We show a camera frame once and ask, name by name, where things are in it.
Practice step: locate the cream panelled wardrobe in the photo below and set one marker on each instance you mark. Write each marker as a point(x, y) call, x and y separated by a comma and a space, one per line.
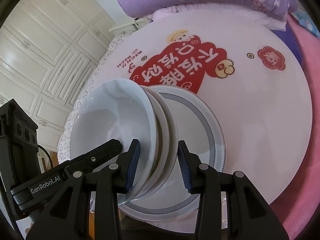
point(50, 42)

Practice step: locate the pink printed round tablecloth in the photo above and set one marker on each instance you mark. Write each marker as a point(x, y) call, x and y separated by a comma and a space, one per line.
point(262, 105)

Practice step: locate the pink bed blanket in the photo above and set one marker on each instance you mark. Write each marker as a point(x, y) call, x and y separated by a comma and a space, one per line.
point(307, 130)

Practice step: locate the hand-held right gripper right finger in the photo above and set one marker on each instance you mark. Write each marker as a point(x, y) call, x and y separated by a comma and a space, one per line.
point(183, 167)

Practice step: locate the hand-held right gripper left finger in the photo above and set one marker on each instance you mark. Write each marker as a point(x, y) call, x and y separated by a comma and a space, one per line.
point(132, 165)

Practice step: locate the white heart-print sheet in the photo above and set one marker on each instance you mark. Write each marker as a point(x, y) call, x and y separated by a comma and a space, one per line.
point(100, 65)

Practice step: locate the blue cartoon pillow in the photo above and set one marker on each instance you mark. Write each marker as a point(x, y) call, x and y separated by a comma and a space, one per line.
point(307, 21)

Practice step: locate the white ceramic bowl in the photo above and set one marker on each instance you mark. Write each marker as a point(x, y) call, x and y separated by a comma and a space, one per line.
point(172, 135)
point(112, 110)
point(162, 140)

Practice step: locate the white plate grey rim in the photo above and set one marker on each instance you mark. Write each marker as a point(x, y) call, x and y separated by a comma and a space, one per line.
point(197, 120)

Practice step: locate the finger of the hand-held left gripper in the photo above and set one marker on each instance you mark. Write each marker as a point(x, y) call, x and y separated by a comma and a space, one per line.
point(100, 152)

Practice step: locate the cream nightstand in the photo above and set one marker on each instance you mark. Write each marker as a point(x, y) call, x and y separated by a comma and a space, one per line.
point(122, 28)

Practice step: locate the pale pink folded blanket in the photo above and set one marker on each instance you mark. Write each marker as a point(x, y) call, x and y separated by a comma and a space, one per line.
point(170, 11)

